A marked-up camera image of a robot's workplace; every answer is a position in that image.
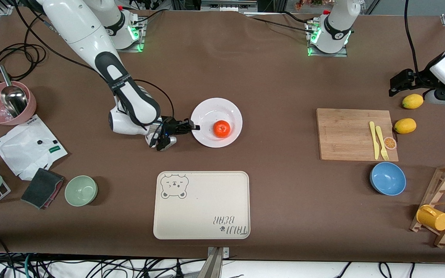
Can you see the toy orange slice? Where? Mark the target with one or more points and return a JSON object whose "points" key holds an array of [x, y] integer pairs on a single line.
{"points": [[390, 143]]}

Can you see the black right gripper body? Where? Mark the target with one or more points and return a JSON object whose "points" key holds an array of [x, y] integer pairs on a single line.
{"points": [[171, 126]]}

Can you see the yellow plastic fork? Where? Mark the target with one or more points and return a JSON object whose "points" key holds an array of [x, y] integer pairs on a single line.
{"points": [[381, 141]]}

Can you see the yellow plastic knife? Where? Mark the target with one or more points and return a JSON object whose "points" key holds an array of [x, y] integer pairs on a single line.
{"points": [[374, 141]]}

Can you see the blue bowl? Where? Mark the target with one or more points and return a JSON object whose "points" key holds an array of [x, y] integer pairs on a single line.
{"points": [[388, 178]]}

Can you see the pale green bowl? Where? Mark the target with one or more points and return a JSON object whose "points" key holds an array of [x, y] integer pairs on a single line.
{"points": [[81, 190]]}

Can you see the yellow mug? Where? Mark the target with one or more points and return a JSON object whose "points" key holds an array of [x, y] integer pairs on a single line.
{"points": [[433, 219]]}

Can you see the metal scoop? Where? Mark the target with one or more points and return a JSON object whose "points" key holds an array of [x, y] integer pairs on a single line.
{"points": [[13, 99]]}

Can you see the white plastic bag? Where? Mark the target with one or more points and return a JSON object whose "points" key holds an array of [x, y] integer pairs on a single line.
{"points": [[25, 148]]}

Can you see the white round plate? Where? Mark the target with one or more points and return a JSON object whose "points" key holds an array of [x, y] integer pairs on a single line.
{"points": [[216, 108]]}

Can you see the aluminium camera mount beam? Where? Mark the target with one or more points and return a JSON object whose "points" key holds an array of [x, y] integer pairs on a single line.
{"points": [[214, 266]]}

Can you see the orange fruit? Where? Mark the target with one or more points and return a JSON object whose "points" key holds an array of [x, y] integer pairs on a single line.
{"points": [[221, 129]]}

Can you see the aluminium frame crossbar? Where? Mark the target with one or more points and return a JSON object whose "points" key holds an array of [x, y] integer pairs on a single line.
{"points": [[226, 5]]}

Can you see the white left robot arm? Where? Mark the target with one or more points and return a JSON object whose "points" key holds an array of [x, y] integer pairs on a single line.
{"points": [[338, 23]]}

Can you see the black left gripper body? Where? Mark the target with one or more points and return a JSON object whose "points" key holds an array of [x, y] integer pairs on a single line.
{"points": [[415, 78]]}

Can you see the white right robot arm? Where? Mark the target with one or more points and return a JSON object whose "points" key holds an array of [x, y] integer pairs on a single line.
{"points": [[79, 31]]}

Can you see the dark grey folded cloth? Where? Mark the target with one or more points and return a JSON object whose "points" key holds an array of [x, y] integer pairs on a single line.
{"points": [[41, 188]]}

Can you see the yellow lemon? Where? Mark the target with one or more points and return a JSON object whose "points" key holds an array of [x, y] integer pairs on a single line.
{"points": [[412, 101], [405, 126]]}

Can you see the beige bear print tray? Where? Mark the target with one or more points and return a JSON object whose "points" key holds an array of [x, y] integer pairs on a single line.
{"points": [[203, 208]]}

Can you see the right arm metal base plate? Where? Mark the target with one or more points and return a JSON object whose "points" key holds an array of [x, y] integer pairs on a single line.
{"points": [[124, 50]]}

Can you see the wooden cutting board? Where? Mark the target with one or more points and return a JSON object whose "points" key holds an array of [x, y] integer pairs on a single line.
{"points": [[342, 135]]}

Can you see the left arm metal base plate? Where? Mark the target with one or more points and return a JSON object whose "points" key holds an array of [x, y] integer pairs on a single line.
{"points": [[326, 55]]}

